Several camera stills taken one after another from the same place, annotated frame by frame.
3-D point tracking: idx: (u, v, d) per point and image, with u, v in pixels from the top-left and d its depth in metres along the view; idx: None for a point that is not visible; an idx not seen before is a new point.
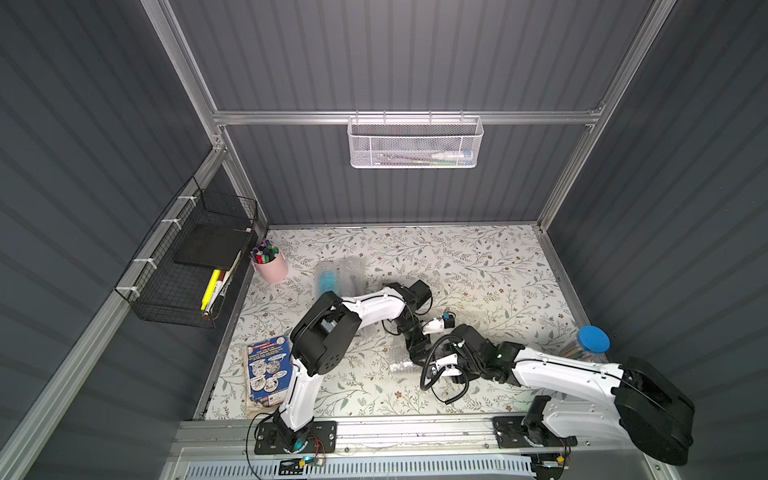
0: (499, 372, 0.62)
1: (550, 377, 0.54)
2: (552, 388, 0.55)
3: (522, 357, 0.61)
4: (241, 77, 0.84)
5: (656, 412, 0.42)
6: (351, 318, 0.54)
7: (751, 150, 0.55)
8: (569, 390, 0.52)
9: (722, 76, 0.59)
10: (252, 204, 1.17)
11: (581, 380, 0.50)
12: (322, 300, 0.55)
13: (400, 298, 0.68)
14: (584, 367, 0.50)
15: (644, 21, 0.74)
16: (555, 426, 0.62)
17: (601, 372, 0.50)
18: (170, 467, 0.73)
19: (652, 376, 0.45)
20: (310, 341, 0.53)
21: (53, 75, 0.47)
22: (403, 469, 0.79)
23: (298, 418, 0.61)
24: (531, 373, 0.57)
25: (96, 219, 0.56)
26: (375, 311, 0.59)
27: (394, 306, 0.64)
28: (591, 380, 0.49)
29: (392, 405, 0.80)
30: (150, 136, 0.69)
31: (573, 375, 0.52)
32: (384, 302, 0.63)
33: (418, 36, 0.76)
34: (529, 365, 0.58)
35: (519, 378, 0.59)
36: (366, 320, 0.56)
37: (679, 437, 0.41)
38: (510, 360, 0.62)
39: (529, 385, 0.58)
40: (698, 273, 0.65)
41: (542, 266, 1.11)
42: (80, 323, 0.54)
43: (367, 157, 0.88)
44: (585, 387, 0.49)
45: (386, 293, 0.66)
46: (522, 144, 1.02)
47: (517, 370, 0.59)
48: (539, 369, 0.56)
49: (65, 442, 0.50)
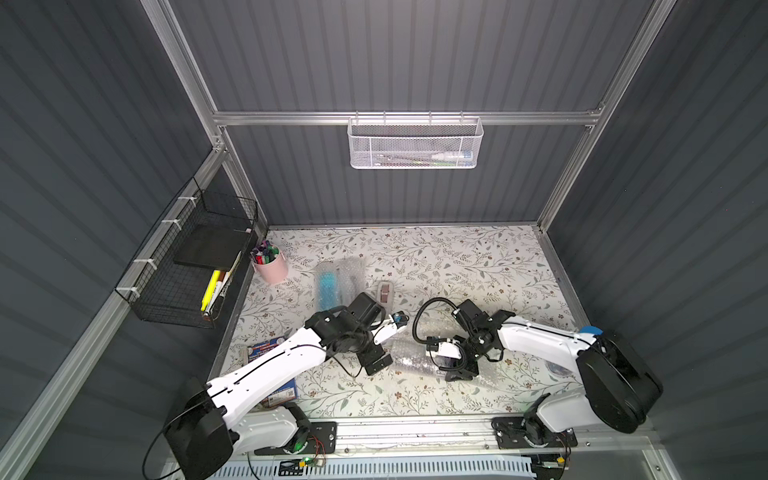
0: (483, 333, 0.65)
1: (529, 339, 0.58)
2: (530, 350, 0.59)
3: (511, 321, 0.64)
4: (241, 78, 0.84)
5: (618, 381, 0.44)
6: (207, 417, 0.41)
7: (752, 149, 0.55)
8: (545, 354, 0.55)
9: (724, 75, 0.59)
10: (252, 205, 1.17)
11: (554, 343, 0.53)
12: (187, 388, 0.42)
13: (308, 351, 0.50)
14: (561, 333, 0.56)
15: (644, 22, 0.74)
16: (548, 419, 0.63)
17: (574, 337, 0.53)
18: (171, 467, 0.73)
19: (626, 355, 0.48)
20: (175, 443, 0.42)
21: (53, 75, 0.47)
22: (404, 471, 0.79)
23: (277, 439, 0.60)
24: (513, 334, 0.61)
25: (97, 219, 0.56)
26: (270, 378, 0.46)
27: (301, 360, 0.49)
28: (563, 343, 0.52)
29: (392, 405, 0.80)
30: (151, 136, 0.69)
31: (548, 338, 0.55)
32: (284, 364, 0.48)
33: (418, 36, 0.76)
34: (513, 328, 0.62)
35: (503, 339, 0.63)
36: (262, 391, 0.45)
37: (633, 406, 0.43)
38: (498, 322, 0.66)
39: (510, 347, 0.63)
40: (699, 273, 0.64)
41: (542, 266, 1.11)
42: (79, 324, 0.54)
43: (367, 157, 0.88)
44: (556, 349, 0.52)
45: (287, 351, 0.49)
46: (521, 145, 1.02)
47: (502, 331, 0.63)
48: (521, 332, 0.60)
49: (66, 443, 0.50)
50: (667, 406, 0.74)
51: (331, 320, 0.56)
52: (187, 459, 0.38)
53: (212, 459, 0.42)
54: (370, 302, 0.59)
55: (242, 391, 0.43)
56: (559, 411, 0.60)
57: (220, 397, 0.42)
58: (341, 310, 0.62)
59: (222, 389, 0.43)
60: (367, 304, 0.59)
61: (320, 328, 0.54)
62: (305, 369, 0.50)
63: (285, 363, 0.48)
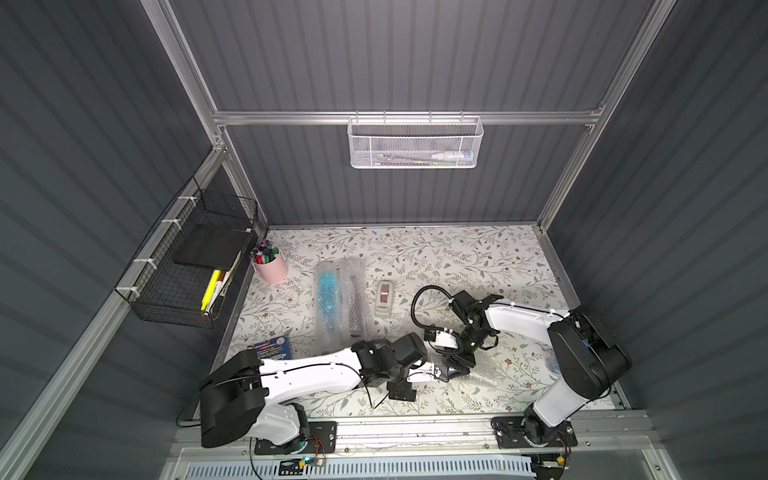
0: (472, 313, 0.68)
1: (511, 315, 0.62)
2: (511, 327, 0.63)
3: (498, 301, 0.69)
4: (241, 77, 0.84)
5: (588, 352, 0.47)
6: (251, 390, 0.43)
7: (753, 149, 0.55)
8: (525, 330, 0.59)
9: (724, 75, 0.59)
10: (252, 205, 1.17)
11: (534, 317, 0.57)
12: (238, 358, 0.44)
13: (349, 372, 0.53)
14: (538, 309, 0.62)
15: (644, 21, 0.74)
16: (543, 413, 0.64)
17: (550, 312, 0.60)
18: (171, 467, 0.73)
19: (598, 330, 0.51)
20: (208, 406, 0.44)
21: (53, 74, 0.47)
22: (403, 470, 0.79)
23: (279, 437, 0.59)
24: (497, 311, 0.65)
25: (96, 219, 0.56)
26: (310, 382, 0.48)
27: (339, 377, 0.51)
28: (542, 317, 0.56)
29: (392, 405, 0.80)
30: (151, 136, 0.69)
31: (528, 313, 0.59)
32: (324, 374, 0.50)
33: (418, 36, 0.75)
34: (498, 306, 0.67)
35: (488, 316, 0.67)
36: (298, 391, 0.46)
37: (599, 374, 0.46)
38: (485, 303, 0.71)
39: (496, 326, 0.67)
40: (698, 273, 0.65)
41: (542, 266, 1.11)
42: (79, 323, 0.54)
43: (367, 157, 0.88)
44: (534, 322, 0.56)
45: (333, 364, 0.52)
46: (521, 145, 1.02)
47: (488, 308, 0.68)
48: (505, 309, 0.64)
49: (66, 442, 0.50)
50: (668, 406, 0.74)
51: (373, 354, 0.58)
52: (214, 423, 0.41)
53: (233, 433, 0.42)
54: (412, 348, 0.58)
55: (284, 383, 0.45)
56: (548, 400, 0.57)
57: (265, 379, 0.44)
58: (384, 345, 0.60)
59: (271, 372, 0.46)
60: (409, 347, 0.58)
61: (363, 355, 0.57)
62: (340, 387, 0.51)
63: (328, 373, 0.50)
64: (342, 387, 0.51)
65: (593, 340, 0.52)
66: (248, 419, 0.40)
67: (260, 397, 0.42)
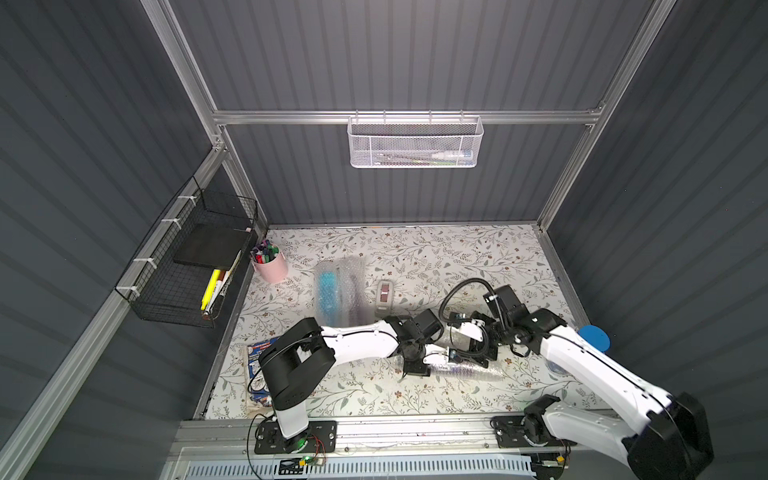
0: (522, 332, 0.58)
1: (578, 363, 0.51)
2: (573, 373, 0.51)
3: (559, 333, 0.55)
4: (241, 77, 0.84)
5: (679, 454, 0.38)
6: (322, 352, 0.48)
7: (751, 150, 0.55)
8: (592, 385, 0.50)
9: (723, 76, 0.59)
10: (252, 204, 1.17)
11: (617, 388, 0.46)
12: (301, 325, 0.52)
13: (391, 339, 0.60)
14: (626, 377, 0.46)
15: (644, 21, 0.74)
16: (553, 423, 0.63)
17: (645, 390, 0.44)
18: (170, 467, 0.73)
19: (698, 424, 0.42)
20: (277, 370, 0.47)
21: (53, 76, 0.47)
22: (403, 470, 0.79)
23: (287, 429, 0.59)
24: (561, 351, 0.53)
25: (96, 219, 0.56)
26: (361, 348, 0.53)
27: (381, 345, 0.57)
28: (628, 391, 0.45)
29: (392, 404, 0.80)
30: (151, 136, 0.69)
31: (609, 376, 0.47)
32: (370, 341, 0.56)
33: (418, 35, 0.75)
34: (562, 343, 0.53)
35: (545, 347, 0.56)
36: (349, 354, 0.50)
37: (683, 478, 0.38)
38: (540, 330, 0.56)
39: (547, 358, 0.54)
40: (698, 273, 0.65)
41: (542, 266, 1.11)
42: (80, 323, 0.54)
43: (367, 157, 0.88)
44: (615, 393, 0.46)
45: (377, 330, 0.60)
46: (521, 145, 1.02)
47: (547, 341, 0.55)
48: (572, 353, 0.52)
49: (66, 441, 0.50)
50: None
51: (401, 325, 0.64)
52: (287, 382, 0.45)
53: (300, 394, 0.45)
54: (435, 318, 0.67)
55: (340, 345, 0.50)
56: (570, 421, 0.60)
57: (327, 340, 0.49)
58: (408, 318, 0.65)
59: (331, 335, 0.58)
60: (430, 319, 0.68)
61: (394, 327, 0.63)
62: (379, 354, 0.56)
63: (372, 340, 0.56)
64: (381, 354, 0.56)
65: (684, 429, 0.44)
66: (319, 377, 0.44)
67: (330, 356, 0.47)
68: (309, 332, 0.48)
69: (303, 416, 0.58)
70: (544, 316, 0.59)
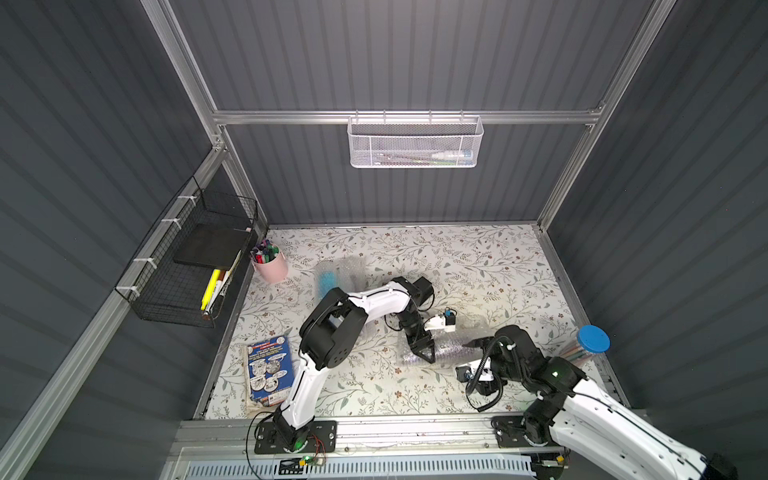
0: (543, 386, 0.58)
1: (610, 425, 0.50)
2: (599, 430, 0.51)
3: (583, 390, 0.54)
4: (241, 77, 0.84)
5: None
6: (357, 313, 0.55)
7: (751, 150, 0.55)
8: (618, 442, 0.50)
9: (723, 77, 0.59)
10: (252, 204, 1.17)
11: (651, 452, 0.46)
12: (329, 296, 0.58)
13: (404, 292, 0.69)
14: (657, 438, 0.47)
15: (644, 22, 0.74)
16: (561, 438, 0.62)
17: (680, 456, 0.45)
18: (171, 466, 0.73)
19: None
20: (320, 336, 0.55)
21: (54, 76, 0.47)
22: (403, 469, 0.79)
23: (299, 415, 0.61)
24: (592, 412, 0.52)
25: (96, 219, 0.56)
26: (381, 306, 0.60)
27: (396, 300, 0.65)
28: (664, 457, 0.45)
29: (392, 404, 0.80)
30: (151, 136, 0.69)
31: (643, 439, 0.47)
32: (390, 296, 0.65)
33: (418, 35, 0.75)
34: (592, 405, 0.52)
35: (569, 405, 0.55)
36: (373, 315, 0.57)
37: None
38: (565, 387, 0.55)
39: (568, 408, 0.55)
40: (697, 273, 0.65)
41: (542, 266, 1.11)
42: (80, 323, 0.54)
43: (367, 157, 0.88)
44: (649, 456, 0.46)
45: (391, 288, 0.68)
46: (521, 145, 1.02)
47: (573, 399, 0.53)
48: (601, 413, 0.51)
49: (66, 441, 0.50)
50: (668, 405, 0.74)
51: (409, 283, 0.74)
52: (334, 343, 0.53)
53: (342, 350, 0.52)
54: (427, 283, 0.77)
55: (366, 303, 0.59)
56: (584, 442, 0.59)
57: (354, 299, 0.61)
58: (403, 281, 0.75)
59: (357, 295, 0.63)
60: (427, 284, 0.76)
61: (403, 284, 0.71)
62: (397, 308, 0.64)
63: (388, 296, 0.65)
64: (400, 307, 0.64)
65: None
66: (356, 333, 0.52)
67: (363, 312, 0.56)
68: (338, 300, 0.55)
69: (312, 404, 0.62)
70: (563, 369, 0.58)
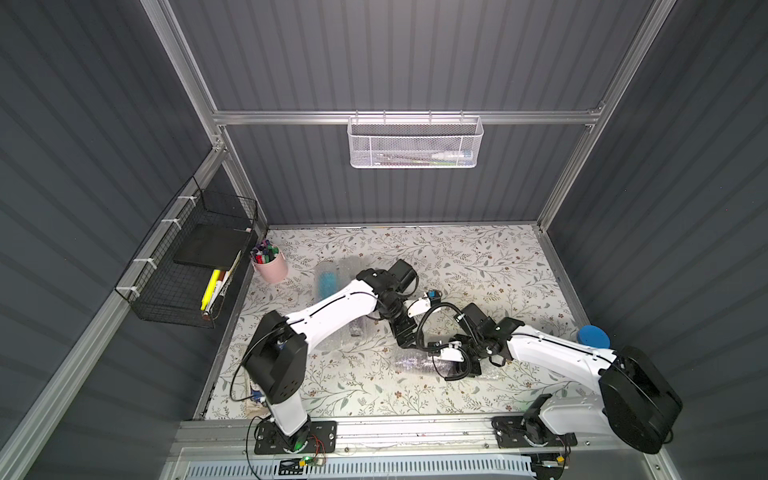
0: (490, 343, 0.65)
1: (542, 353, 0.55)
2: (542, 366, 0.57)
3: (519, 332, 0.62)
4: (241, 77, 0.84)
5: (640, 400, 0.42)
6: (295, 343, 0.45)
7: (752, 150, 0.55)
8: (557, 370, 0.54)
9: (723, 76, 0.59)
10: (252, 204, 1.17)
11: (571, 359, 0.51)
12: (267, 321, 0.47)
13: (366, 295, 0.57)
14: (578, 349, 0.52)
15: (644, 21, 0.74)
16: (551, 421, 0.63)
17: (594, 354, 0.50)
18: (170, 467, 0.73)
19: (645, 370, 0.46)
20: (258, 372, 0.47)
21: (54, 76, 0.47)
22: (404, 470, 0.79)
23: (288, 425, 0.60)
24: (526, 348, 0.58)
25: (96, 219, 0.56)
26: (337, 318, 0.51)
27: (358, 305, 0.55)
28: (581, 360, 0.50)
29: (392, 404, 0.80)
30: (151, 135, 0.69)
31: (565, 354, 0.52)
32: (345, 306, 0.54)
33: (418, 35, 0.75)
34: (524, 340, 0.59)
35: (512, 351, 0.61)
36: (326, 331, 0.49)
37: (656, 427, 0.41)
38: (506, 332, 0.63)
39: (519, 359, 0.61)
40: (698, 273, 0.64)
41: (542, 266, 1.11)
42: (80, 323, 0.54)
43: (367, 157, 0.88)
44: (574, 366, 0.50)
45: (348, 294, 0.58)
46: (521, 145, 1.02)
47: (511, 342, 0.60)
48: (533, 345, 0.57)
49: (66, 441, 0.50)
50: None
51: (377, 276, 0.62)
52: (276, 379, 0.44)
53: (290, 385, 0.46)
54: (407, 268, 0.67)
55: (314, 324, 0.49)
56: (563, 416, 0.60)
57: (297, 326, 0.48)
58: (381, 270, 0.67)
59: (298, 320, 0.49)
60: (404, 268, 0.67)
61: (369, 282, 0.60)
62: (362, 314, 0.55)
63: (346, 304, 0.54)
64: (364, 314, 0.56)
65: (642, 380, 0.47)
66: (301, 362, 0.44)
67: (302, 342, 0.46)
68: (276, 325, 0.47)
69: (300, 412, 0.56)
70: (504, 323, 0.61)
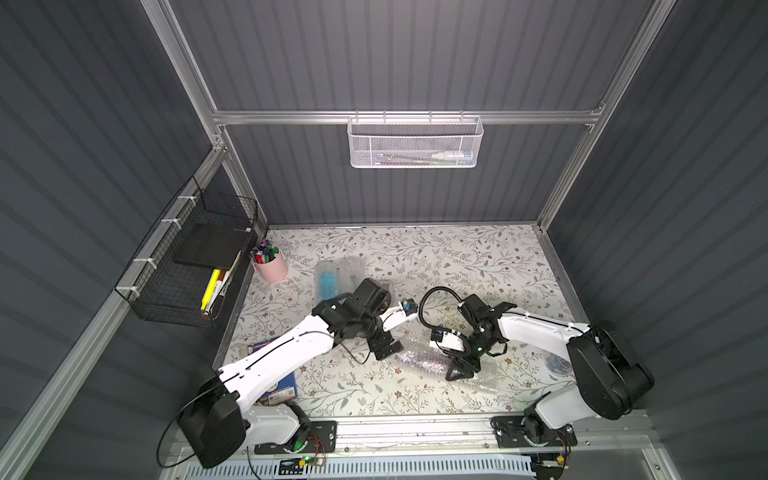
0: (485, 321, 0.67)
1: (526, 327, 0.60)
2: (528, 339, 0.60)
3: (510, 311, 0.67)
4: (241, 77, 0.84)
5: (609, 370, 0.45)
6: (222, 407, 0.40)
7: (752, 149, 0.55)
8: (539, 342, 0.57)
9: (722, 76, 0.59)
10: (252, 204, 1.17)
11: (549, 331, 0.55)
12: None
13: (316, 336, 0.51)
14: (556, 323, 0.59)
15: (644, 21, 0.74)
16: (547, 416, 0.64)
17: (569, 326, 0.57)
18: (170, 467, 0.73)
19: (620, 347, 0.49)
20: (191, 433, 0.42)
21: (53, 76, 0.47)
22: (404, 469, 0.79)
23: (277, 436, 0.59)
24: (514, 323, 0.62)
25: (96, 219, 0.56)
26: (280, 364, 0.46)
27: (309, 347, 0.49)
28: (558, 330, 0.54)
29: (392, 404, 0.80)
30: (150, 135, 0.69)
31: (545, 326, 0.57)
32: (293, 350, 0.48)
33: (418, 35, 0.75)
34: (512, 317, 0.64)
35: (502, 328, 0.65)
36: (269, 381, 0.45)
37: (620, 394, 0.44)
38: (498, 311, 0.69)
39: (508, 337, 0.65)
40: (698, 273, 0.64)
41: (542, 266, 1.11)
42: (80, 323, 0.54)
43: (367, 157, 0.88)
44: (551, 337, 0.54)
45: (296, 337, 0.50)
46: (522, 145, 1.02)
47: (501, 319, 0.65)
48: (520, 321, 0.62)
49: (66, 442, 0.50)
50: (668, 405, 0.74)
51: (337, 308, 0.57)
52: (204, 444, 0.38)
53: (229, 442, 0.42)
54: (374, 290, 0.59)
55: (253, 376, 0.44)
56: (556, 405, 0.61)
57: (231, 381, 0.43)
58: (348, 298, 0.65)
59: (235, 374, 0.43)
60: (369, 290, 0.59)
61: (326, 317, 0.55)
62: (317, 352, 0.50)
63: (293, 349, 0.48)
64: (318, 352, 0.50)
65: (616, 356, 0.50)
66: (233, 424, 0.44)
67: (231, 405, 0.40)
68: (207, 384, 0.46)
69: (284, 423, 0.61)
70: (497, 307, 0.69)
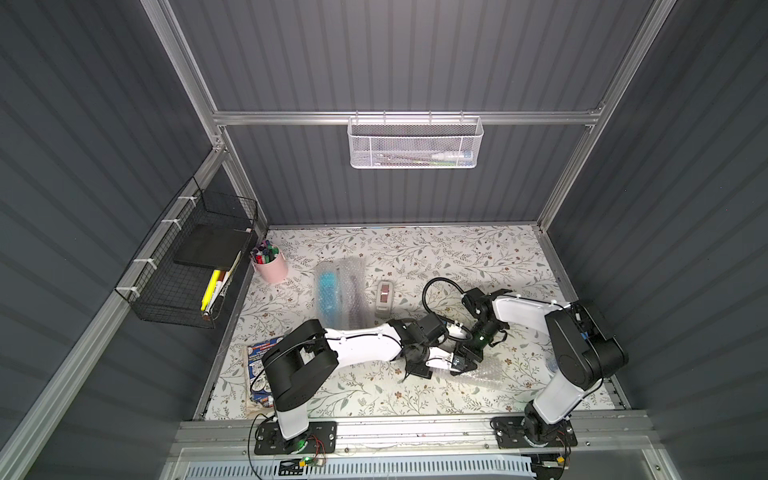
0: (481, 304, 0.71)
1: (519, 307, 0.63)
2: (519, 321, 0.64)
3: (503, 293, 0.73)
4: (241, 77, 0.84)
5: (583, 343, 0.48)
6: (325, 358, 0.48)
7: (752, 150, 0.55)
8: (529, 321, 0.61)
9: (722, 76, 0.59)
10: (252, 204, 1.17)
11: (537, 307, 0.59)
12: (305, 328, 0.48)
13: (394, 342, 0.59)
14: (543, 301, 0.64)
15: (644, 21, 0.74)
16: (543, 410, 0.65)
17: (553, 303, 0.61)
18: (170, 467, 0.73)
19: (598, 323, 0.52)
20: (280, 371, 0.47)
21: (53, 76, 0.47)
22: (403, 470, 0.79)
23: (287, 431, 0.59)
24: (506, 304, 0.67)
25: (95, 219, 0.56)
26: (362, 349, 0.52)
27: (383, 347, 0.56)
28: (544, 307, 0.58)
29: (392, 405, 0.80)
30: (151, 136, 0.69)
31: (533, 304, 0.61)
32: (373, 343, 0.55)
33: (418, 36, 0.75)
34: (505, 298, 0.69)
35: (495, 307, 0.70)
36: (349, 356, 0.50)
37: (591, 364, 0.47)
38: (492, 295, 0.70)
39: (502, 317, 0.69)
40: (698, 272, 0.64)
41: (542, 266, 1.11)
42: (79, 324, 0.54)
43: (367, 157, 0.88)
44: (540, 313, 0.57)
45: (381, 334, 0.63)
46: (522, 145, 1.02)
47: (495, 300, 0.70)
48: (514, 299, 0.67)
49: (66, 442, 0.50)
50: (668, 405, 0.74)
51: (405, 329, 0.65)
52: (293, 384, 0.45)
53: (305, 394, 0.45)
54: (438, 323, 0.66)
55: (342, 346, 0.50)
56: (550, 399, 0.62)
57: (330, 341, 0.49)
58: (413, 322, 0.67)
59: (335, 338, 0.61)
60: (434, 324, 0.67)
61: (398, 330, 0.63)
62: (381, 356, 0.55)
63: (375, 342, 0.56)
64: (384, 356, 0.56)
65: (593, 333, 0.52)
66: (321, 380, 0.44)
67: (335, 360, 0.47)
68: (312, 334, 0.48)
69: (304, 416, 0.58)
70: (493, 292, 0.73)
